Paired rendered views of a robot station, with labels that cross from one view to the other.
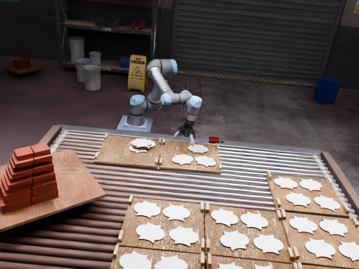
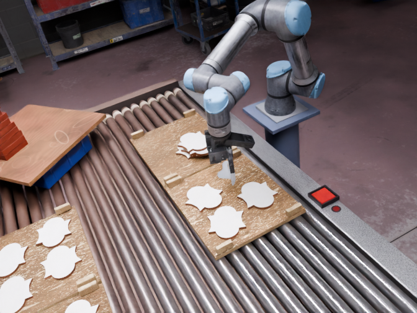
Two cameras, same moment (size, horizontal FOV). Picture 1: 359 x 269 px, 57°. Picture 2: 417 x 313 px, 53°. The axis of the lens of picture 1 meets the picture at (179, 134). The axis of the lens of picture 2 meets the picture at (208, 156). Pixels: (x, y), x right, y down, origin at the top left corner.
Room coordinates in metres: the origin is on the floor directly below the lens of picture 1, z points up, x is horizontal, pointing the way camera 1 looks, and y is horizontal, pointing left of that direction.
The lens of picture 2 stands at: (1.54, -1.12, 1.96)
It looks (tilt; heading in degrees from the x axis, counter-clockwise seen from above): 36 degrees down; 70
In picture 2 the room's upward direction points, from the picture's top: 11 degrees counter-clockwise
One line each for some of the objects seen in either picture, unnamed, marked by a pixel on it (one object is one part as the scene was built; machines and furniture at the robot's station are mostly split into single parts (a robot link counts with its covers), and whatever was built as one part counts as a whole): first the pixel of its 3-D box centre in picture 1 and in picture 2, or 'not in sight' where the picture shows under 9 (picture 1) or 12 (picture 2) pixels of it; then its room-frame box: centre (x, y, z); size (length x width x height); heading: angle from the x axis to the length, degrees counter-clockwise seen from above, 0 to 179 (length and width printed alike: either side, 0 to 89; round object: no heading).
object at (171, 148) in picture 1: (190, 156); (230, 199); (1.97, -0.09, 0.93); 0.41 x 0.35 x 0.02; 91
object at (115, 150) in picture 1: (130, 150); (182, 146); (1.96, 0.33, 0.93); 0.41 x 0.35 x 0.02; 91
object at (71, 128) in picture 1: (190, 142); (291, 179); (2.23, -0.09, 0.89); 2.08 x 0.09 x 0.06; 90
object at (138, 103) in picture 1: (138, 104); (280, 77); (2.51, 0.36, 1.05); 0.13 x 0.12 x 0.14; 118
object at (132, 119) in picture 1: (135, 117); (280, 98); (2.50, 0.38, 0.93); 0.15 x 0.15 x 0.10
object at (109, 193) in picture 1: (188, 202); (113, 263); (1.51, -0.09, 0.90); 1.95 x 0.05 x 0.05; 90
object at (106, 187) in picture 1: (188, 196); (127, 256); (1.56, -0.09, 0.90); 1.95 x 0.05 x 0.05; 90
